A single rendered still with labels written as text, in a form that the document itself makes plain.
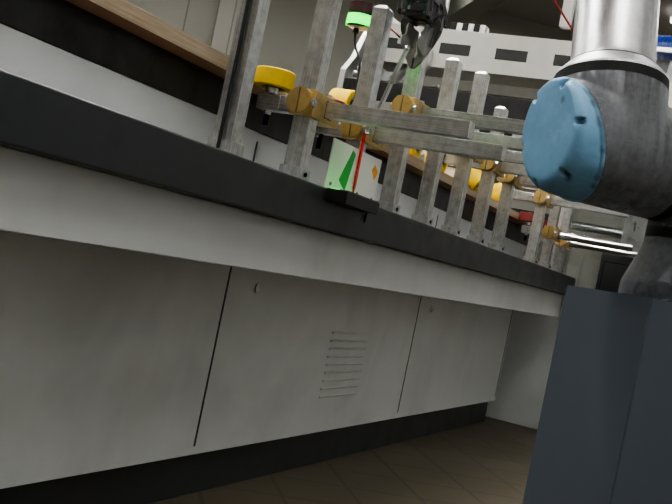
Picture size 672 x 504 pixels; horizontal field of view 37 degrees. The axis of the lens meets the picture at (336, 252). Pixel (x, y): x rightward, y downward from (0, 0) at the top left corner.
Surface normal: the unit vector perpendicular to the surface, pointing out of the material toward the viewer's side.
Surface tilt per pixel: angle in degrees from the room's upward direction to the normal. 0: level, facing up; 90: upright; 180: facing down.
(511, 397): 90
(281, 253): 90
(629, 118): 72
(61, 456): 90
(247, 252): 90
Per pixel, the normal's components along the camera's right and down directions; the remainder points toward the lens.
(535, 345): -0.40, -0.09
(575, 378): -0.96, -0.20
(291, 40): 0.19, 0.04
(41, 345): 0.90, 0.18
